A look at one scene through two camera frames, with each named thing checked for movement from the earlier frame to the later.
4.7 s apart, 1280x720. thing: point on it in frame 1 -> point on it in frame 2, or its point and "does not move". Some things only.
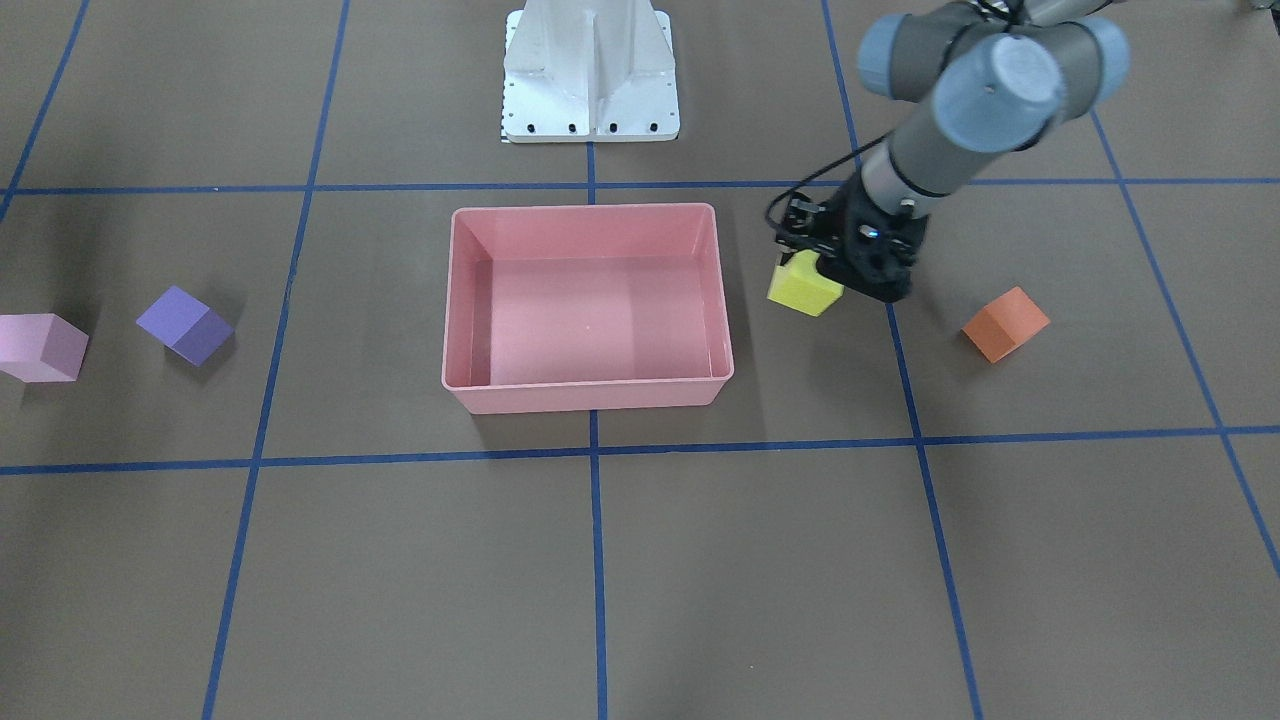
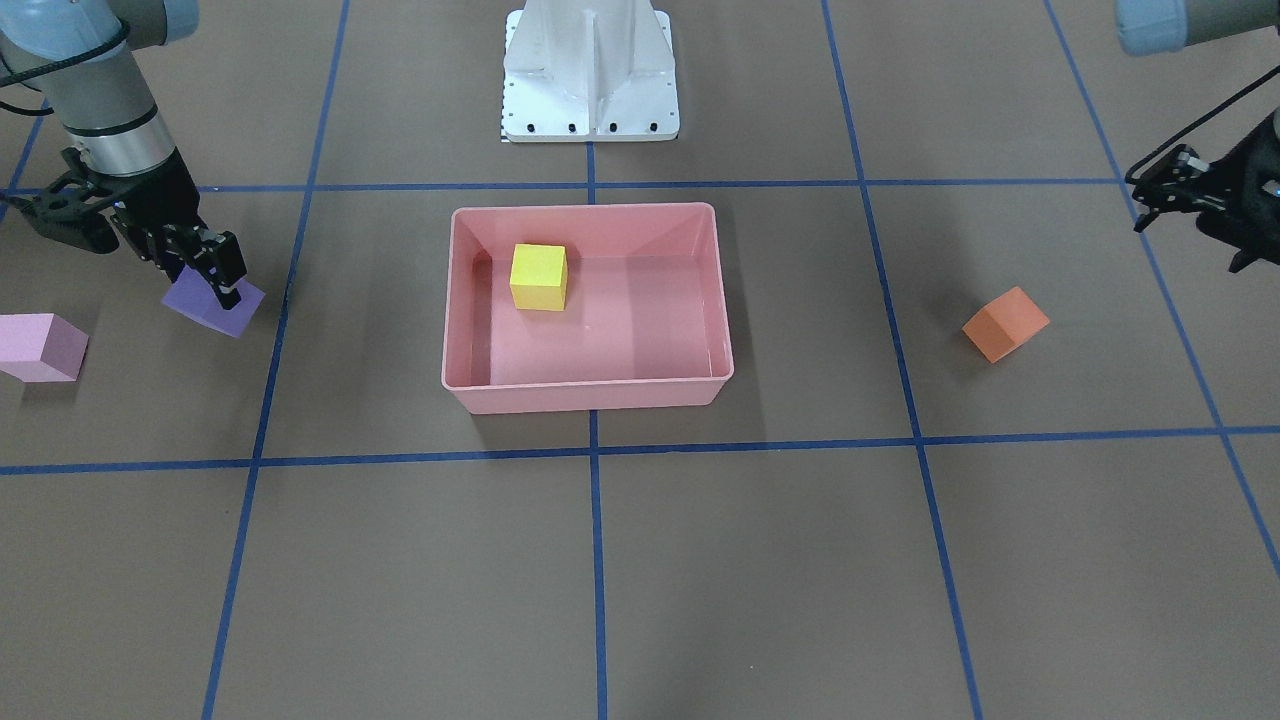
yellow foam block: x=798 y=285 -> x=539 y=277
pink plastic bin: x=584 y=308 does not move
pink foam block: x=41 y=348 does not move
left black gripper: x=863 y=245 -> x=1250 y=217
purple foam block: x=186 y=327 -> x=193 y=296
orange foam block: x=1005 y=324 does not move
